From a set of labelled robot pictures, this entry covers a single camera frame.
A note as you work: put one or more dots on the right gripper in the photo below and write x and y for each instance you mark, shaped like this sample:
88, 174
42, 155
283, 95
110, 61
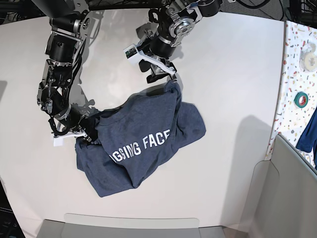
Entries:
74, 120

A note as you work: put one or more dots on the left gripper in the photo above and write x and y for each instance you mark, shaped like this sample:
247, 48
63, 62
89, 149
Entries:
158, 50

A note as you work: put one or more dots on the dark blue printed t-shirt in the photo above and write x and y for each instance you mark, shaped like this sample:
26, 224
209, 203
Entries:
137, 137

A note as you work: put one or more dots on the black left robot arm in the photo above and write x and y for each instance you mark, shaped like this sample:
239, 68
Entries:
175, 20

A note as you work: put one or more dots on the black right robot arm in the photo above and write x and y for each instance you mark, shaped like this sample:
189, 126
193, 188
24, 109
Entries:
65, 48

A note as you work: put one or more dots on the grey front divider panel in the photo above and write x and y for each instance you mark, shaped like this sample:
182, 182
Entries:
86, 226

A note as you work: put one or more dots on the terrazzo patterned side surface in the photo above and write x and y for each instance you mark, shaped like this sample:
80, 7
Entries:
289, 120

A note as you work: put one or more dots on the clear tape dispenser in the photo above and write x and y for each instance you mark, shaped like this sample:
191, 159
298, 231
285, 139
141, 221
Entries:
308, 57

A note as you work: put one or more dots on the green tape roll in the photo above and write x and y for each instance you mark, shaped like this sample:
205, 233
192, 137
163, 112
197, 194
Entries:
301, 100

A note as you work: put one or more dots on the blue cloth at right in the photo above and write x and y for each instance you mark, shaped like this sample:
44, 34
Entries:
308, 139

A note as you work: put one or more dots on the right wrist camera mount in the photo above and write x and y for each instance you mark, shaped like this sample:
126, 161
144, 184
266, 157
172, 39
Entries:
67, 136

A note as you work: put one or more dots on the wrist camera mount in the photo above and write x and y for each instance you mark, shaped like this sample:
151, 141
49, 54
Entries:
142, 55
67, 136

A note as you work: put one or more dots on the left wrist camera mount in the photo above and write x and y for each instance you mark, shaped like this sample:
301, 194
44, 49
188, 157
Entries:
142, 55

